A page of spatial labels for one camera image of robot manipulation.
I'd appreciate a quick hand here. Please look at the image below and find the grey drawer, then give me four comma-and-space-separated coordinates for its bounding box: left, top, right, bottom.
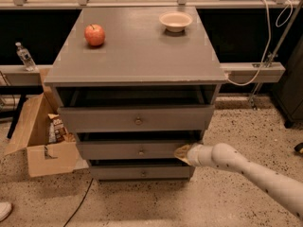
77, 131, 203, 160
57, 88, 216, 134
89, 158, 194, 181

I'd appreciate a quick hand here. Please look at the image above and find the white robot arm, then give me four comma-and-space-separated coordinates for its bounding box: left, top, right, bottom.
174, 143, 303, 221

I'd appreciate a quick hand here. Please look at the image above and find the grey top drawer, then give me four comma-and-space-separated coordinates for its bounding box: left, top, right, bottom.
57, 88, 216, 134

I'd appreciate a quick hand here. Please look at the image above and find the grey wooden drawer cabinet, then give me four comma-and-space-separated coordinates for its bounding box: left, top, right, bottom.
44, 6, 229, 182

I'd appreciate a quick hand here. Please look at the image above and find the grey bottom drawer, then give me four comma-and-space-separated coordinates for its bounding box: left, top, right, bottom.
89, 158, 194, 181

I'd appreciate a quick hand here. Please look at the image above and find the dark grey side cabinet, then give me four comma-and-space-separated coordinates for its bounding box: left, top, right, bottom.
273, 36, 303, 128

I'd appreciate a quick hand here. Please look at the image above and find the brown snack bag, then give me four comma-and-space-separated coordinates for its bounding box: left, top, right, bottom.
48, 113, 67, 143

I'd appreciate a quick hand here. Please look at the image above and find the beige bowl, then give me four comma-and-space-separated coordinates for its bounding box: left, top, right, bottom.
159, 11, 193, 32

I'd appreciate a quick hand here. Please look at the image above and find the metal stand pole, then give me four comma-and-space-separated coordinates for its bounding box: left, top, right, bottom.
248, 0, 303, 111

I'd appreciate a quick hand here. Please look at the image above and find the red apple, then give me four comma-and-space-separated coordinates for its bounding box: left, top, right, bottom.
84, 24, 105, 46

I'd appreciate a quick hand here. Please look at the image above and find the open cardboard box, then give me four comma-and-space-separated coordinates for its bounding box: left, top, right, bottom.
5, 84, 88, 177

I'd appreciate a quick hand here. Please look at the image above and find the white shoe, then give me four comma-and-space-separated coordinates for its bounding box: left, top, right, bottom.
0, 201, 13, 221

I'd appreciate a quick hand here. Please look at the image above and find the clear plastic water bottle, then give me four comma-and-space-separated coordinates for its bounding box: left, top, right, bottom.
15, 42, 36, 71

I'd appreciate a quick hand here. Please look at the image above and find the black floor cable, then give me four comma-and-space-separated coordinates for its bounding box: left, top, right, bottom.
62, 177, 95, 227

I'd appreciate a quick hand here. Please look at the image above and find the white cable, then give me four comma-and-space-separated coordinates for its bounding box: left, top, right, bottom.
224, 0, 294, 87

